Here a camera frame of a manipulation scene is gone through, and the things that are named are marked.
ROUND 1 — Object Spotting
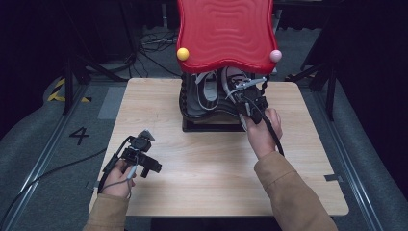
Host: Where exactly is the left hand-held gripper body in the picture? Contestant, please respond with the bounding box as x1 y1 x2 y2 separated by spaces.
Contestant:
120 129 156 168

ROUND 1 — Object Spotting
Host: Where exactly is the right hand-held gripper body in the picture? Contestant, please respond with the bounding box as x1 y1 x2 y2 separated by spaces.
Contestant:
235 76 269 125

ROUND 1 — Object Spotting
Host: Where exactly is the black white canvas sneaker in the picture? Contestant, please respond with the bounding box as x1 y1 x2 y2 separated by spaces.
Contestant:
191 70 223 112
220 65 259 109

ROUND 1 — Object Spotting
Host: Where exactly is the red and black shoe rack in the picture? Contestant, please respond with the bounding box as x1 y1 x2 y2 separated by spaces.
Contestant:
175 0 283 133

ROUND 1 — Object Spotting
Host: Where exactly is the person's left hand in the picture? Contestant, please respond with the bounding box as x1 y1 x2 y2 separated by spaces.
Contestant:
101 159 138 199

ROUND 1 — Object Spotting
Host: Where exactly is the person's right hand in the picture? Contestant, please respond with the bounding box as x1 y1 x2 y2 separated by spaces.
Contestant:
244 108 284 160

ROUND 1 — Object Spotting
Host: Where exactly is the black metal stand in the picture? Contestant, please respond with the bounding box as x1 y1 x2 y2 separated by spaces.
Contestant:
61 0 131 116
285 32 338 122

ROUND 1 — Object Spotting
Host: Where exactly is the yellow black floor tape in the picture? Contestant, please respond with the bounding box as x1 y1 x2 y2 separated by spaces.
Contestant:
46 77 92 104

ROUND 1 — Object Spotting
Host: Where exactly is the grey tape piece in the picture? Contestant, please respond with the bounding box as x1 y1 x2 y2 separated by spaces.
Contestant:
323 173 344 184

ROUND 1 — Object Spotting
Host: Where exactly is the grey cord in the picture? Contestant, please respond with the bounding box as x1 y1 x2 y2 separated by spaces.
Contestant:
101 164 140 200

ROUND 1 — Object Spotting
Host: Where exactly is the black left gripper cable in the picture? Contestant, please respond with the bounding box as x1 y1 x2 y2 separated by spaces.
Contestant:
96 134 136 194

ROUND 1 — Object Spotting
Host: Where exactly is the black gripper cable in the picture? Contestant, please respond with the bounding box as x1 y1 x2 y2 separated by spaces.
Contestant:
244 95 286 158
96 134 136 194

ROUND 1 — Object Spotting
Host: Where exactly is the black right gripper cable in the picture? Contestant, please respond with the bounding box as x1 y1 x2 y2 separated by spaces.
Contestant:
244 95 286 158

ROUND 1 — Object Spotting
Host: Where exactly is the black floor cable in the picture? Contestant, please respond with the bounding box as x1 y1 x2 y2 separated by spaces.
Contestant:
0 147 108 225

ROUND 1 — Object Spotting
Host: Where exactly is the metal floor rail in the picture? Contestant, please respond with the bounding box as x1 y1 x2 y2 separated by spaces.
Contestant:
312 90 384 231
0 85 89 231

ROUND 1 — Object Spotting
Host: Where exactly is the tangle of floor cables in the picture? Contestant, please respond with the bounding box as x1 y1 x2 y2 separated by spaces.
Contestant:
128 24 181 79

